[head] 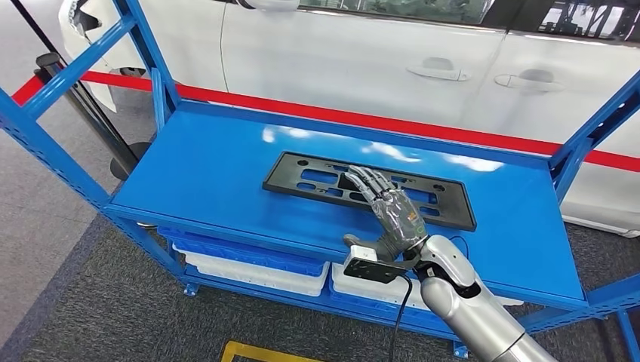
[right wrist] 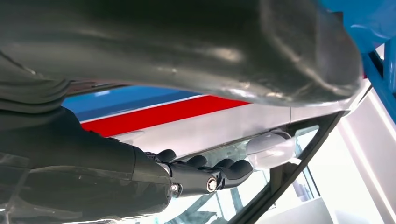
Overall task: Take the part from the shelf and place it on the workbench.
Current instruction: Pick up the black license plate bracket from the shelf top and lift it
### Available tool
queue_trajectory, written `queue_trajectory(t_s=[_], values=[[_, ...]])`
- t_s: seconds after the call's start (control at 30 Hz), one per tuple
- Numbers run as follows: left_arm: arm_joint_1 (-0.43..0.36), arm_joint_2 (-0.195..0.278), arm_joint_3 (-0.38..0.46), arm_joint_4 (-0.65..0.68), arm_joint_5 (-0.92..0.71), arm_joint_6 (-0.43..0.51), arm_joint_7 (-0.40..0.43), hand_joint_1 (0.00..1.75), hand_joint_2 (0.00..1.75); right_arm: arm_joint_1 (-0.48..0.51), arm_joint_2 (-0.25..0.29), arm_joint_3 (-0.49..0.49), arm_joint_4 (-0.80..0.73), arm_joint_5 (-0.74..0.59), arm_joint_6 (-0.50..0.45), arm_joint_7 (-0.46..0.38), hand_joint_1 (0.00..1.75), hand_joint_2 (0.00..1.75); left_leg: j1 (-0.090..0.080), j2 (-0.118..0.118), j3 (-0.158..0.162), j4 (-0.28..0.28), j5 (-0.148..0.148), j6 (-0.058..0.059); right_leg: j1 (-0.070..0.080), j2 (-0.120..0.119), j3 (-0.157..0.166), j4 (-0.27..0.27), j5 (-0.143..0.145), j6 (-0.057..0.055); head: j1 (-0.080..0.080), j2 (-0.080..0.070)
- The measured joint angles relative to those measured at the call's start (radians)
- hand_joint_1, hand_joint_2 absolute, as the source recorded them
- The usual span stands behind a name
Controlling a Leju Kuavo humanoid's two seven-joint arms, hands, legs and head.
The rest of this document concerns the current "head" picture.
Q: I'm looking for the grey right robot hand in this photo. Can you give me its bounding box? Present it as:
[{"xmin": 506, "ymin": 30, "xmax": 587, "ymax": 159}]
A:
[{"xmin": 343, "ymin": 164, "xmax": 429, "ymax": 263}]

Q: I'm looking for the black plastic plate frame part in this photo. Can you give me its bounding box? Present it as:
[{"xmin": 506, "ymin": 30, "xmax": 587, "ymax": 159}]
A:
[{"xmin": 262, "ymin": 151, "xmax": 478, "ymax": 232}]

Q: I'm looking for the blue metal shelf rack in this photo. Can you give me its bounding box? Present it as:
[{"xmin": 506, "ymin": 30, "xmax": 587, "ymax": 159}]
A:
[{"xmin": 0, "ymin": 0, "xmax": 640, "ymax": 360}]

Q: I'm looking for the white plastic crate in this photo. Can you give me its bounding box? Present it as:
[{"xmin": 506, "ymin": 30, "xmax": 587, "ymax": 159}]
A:
[
  {"xmin": 171, "ymin": 244, "xmax": 331, "ymax": 298},
  {"xmin": 331, "ymin": 263, "xmax": 524, "ymax": 313}
]

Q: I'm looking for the red barrier belt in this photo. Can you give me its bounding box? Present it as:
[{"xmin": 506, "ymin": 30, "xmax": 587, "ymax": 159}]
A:
[
  {"xmin": 11, "ymin": 75, "xmax": 46, "ymax": 107},
  {"xmin": 82, "ymin": 69, "xmax": 640, "ymax": 173}
]

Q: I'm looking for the white car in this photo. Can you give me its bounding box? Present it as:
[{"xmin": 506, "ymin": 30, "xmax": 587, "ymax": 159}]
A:
[{"xmin": 57, "ymin": 0, "xmax": 640, "ymax": 238}]

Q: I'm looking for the yellow floor tape square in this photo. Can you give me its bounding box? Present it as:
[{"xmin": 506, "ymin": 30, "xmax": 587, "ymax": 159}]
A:
[{"xmin": 220, "ymin": 341, "xmax": 326, "ymax": 362}]

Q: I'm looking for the white car side mirror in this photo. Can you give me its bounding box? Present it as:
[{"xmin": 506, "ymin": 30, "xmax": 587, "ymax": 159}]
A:
[{"xmin": 238, "ymin": 0, "xmax": 301, "ymax": 13}]

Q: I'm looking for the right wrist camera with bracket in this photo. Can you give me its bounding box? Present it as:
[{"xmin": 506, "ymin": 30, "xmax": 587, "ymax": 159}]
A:
[{"xmin": 343, "ymin": 244, "xmax": 421, "ymax": 285}]

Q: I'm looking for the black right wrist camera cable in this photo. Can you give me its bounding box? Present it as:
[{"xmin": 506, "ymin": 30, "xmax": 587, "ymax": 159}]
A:
[{"xmin": 388, "ymin": 273, "xmax": 414, "ymax": 362}]

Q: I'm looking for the white car door handle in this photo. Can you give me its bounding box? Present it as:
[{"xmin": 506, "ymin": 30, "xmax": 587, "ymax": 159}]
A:
[
  {"xmin": 405, "ymin": 56, "xmax": 472, "ymax": 82},
  {"xmin": 494, "ymin": 69, "xmax": 566, "ymax": 94}
]

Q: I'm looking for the dark metal stanchion post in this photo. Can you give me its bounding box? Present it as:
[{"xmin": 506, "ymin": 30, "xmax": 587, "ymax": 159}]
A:
[{"xmin": 35, "ymin": 52, "xmax": 151, "ymax": 182}]

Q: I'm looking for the thin black barrier strap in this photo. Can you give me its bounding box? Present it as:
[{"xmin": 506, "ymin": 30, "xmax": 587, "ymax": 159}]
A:
[{"xmin": 8, "ymin": 0, "xmax": 61, "ymax": 63}]

